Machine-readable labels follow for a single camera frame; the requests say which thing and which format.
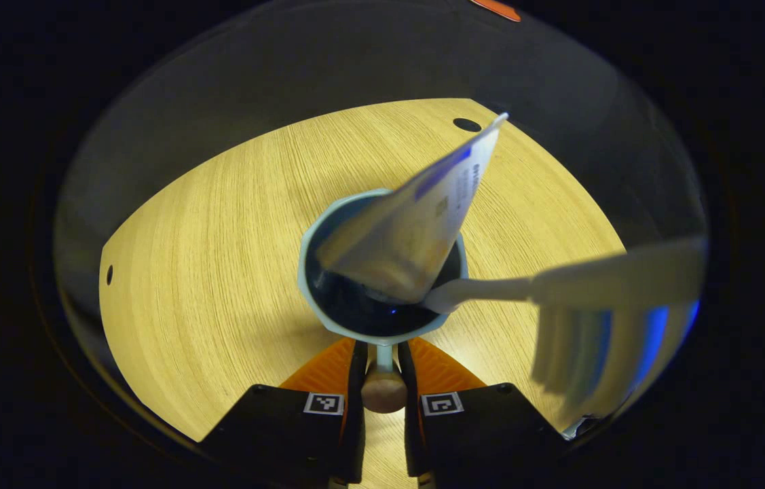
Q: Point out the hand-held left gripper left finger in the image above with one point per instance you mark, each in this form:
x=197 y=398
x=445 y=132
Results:
x=280 y=435

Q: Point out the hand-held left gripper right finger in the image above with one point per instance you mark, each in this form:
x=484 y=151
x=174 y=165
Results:
x=477 y=435

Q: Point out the white toothbrush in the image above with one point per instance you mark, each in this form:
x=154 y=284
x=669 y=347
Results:
x=592 y=292

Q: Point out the white toothpaste tube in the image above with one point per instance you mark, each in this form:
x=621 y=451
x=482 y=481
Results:
x=416 y=224

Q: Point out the wooden desktop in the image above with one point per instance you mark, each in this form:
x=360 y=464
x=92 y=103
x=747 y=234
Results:
x=219 y=258

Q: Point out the black backdrop cloth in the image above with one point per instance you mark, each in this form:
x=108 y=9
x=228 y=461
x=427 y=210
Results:
x=287 y=61

